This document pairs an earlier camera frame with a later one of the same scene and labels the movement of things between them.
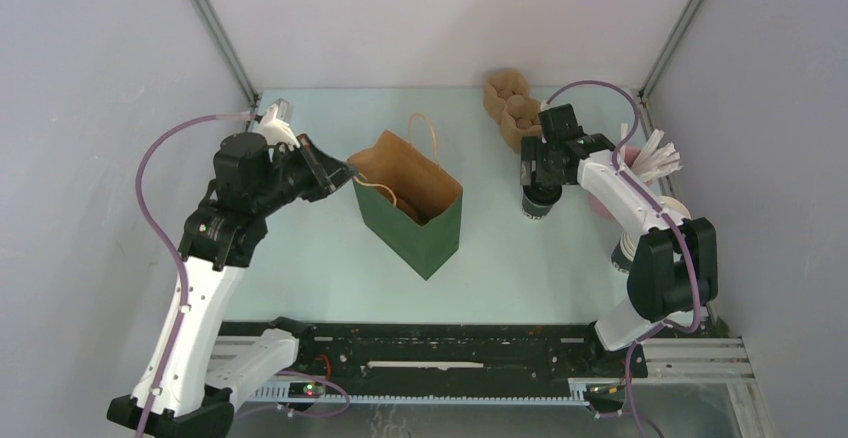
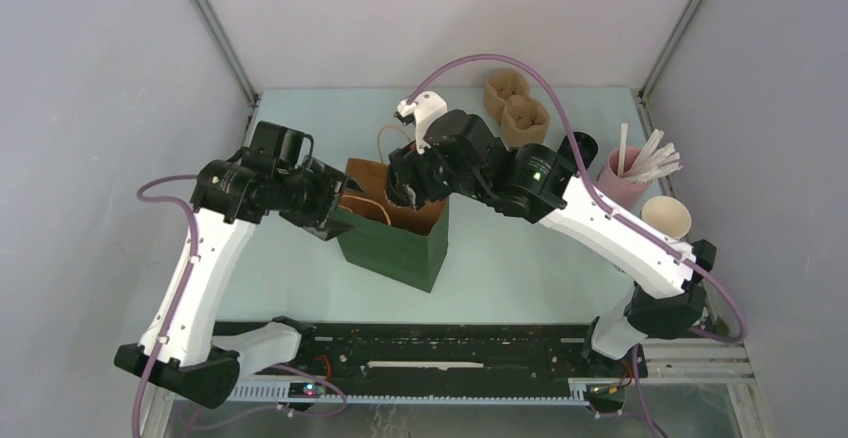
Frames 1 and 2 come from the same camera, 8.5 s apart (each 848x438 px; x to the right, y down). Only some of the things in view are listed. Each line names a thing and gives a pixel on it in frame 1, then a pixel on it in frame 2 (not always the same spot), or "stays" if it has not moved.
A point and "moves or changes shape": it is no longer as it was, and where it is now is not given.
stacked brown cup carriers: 506,100 stays
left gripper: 324,182 -> 331,184
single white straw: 624,131 stays
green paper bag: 406,201 moves or changes shape
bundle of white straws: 654,159 stays
